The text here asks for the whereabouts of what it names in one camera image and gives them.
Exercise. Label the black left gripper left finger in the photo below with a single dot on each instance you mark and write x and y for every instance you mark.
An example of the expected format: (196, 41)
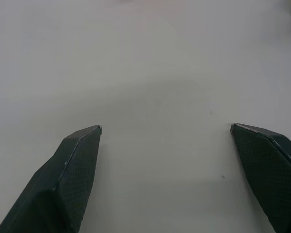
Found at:
(63, 184)

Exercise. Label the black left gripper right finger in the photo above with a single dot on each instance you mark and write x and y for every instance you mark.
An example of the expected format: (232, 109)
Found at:
(269, 170)

